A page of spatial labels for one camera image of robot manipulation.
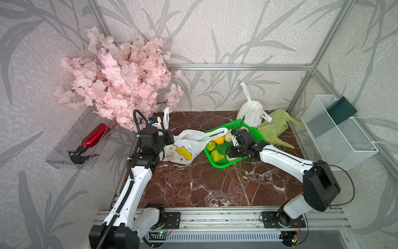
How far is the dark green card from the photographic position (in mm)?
696

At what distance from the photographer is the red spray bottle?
0.60m

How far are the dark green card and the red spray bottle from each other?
3.36 ft
